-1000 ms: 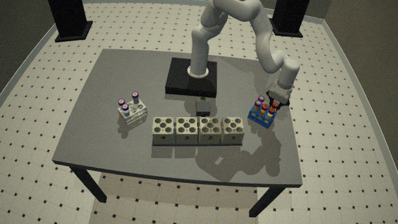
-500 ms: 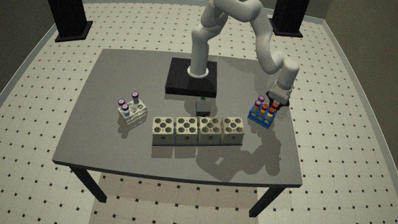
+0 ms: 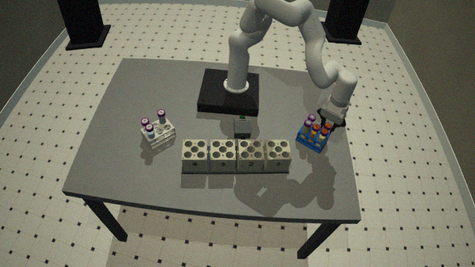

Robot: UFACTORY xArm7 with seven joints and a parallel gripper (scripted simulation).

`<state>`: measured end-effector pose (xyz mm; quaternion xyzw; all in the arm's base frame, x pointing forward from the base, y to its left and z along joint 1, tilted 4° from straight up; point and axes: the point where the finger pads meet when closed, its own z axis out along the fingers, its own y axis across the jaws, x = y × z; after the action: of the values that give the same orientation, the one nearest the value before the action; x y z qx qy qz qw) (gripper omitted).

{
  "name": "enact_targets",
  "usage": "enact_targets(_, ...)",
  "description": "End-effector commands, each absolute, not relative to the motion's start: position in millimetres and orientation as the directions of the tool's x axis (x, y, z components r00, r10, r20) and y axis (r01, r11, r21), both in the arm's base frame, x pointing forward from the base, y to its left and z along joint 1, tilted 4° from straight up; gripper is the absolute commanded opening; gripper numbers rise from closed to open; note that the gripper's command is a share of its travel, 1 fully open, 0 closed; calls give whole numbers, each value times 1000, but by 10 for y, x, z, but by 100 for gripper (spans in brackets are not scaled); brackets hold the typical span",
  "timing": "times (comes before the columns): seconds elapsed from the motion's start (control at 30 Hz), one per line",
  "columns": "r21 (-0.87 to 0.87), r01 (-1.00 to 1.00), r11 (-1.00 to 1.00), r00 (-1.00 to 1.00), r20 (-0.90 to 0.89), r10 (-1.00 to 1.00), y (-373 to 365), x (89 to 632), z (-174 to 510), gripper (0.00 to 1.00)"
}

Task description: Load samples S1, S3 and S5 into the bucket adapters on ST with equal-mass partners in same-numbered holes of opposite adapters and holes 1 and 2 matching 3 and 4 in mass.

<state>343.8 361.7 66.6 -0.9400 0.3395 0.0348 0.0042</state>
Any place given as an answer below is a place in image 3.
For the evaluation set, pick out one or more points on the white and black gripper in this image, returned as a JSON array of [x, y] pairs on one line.
[[336, 124]]

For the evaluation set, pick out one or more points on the cream tube rack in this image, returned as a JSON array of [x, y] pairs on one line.
[[161, 135]]

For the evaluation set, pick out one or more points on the blue tube rack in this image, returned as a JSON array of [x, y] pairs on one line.
[[311, 145]]

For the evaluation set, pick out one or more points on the beige bucket adapter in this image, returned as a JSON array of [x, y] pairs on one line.
[[250, 155], [223, 155], [194, 155], [277, 155]]

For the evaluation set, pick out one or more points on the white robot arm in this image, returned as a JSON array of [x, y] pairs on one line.
[[291, 14]]

